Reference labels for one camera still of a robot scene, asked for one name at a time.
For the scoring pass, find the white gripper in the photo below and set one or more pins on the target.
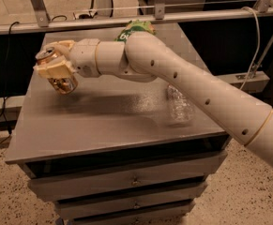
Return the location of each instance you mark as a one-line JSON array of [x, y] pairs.
[[83, 57]]

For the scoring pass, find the orange soda can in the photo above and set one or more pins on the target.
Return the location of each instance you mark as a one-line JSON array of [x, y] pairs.
[[53, 65]]

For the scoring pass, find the clear plastic water bottle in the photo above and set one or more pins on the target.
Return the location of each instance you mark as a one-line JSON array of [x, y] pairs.
[[181, 109]]

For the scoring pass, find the grey metal railing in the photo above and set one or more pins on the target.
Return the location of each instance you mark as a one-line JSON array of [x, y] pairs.
[[39, 21]]

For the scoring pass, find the green snack bag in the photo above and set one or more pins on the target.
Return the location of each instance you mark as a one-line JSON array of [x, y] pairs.
[[135, 26]]

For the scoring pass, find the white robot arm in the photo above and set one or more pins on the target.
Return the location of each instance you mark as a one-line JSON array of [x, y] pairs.
[[143, 58]]

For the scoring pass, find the power strip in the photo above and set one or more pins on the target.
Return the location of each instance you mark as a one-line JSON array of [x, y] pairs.
[[84, 16]]

